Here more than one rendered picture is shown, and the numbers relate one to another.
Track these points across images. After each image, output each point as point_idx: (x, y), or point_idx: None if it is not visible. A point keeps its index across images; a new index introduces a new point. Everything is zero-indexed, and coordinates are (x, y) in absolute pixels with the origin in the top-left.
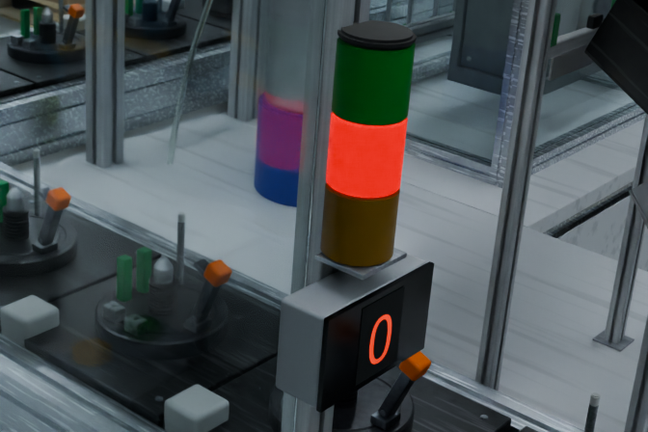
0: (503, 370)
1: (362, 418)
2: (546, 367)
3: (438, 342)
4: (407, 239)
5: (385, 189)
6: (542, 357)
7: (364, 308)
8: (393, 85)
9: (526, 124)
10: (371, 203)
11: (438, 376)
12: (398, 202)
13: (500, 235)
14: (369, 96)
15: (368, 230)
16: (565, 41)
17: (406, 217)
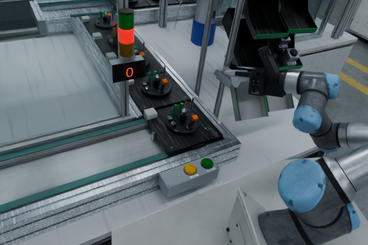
0: (214, 91)
1: (156, 90)
2: (224, 92)
3: (204, 81)
4: (217, 58)
5: (126, 42)
6: (225, 90)
7: (123, 65)
8: (126, 22)
9: (205, 35)
10: (124, 45)
11: (185, 87)
12: (222, 49)
13: (200, 59)
14: (121, 23)
15: (124, 50)
16: (219, 17)
17: (220, 52)
